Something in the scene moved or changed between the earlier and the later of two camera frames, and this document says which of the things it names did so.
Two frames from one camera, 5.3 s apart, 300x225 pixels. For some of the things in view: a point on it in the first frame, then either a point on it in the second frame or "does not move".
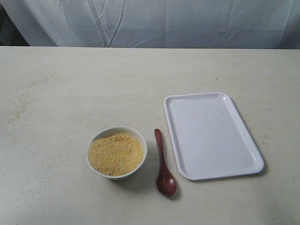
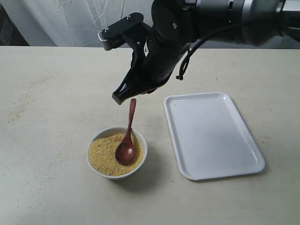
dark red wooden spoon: (166, 183) -> (124, 152)
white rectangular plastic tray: (210, 138) does not move
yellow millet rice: (116, 155) does not move
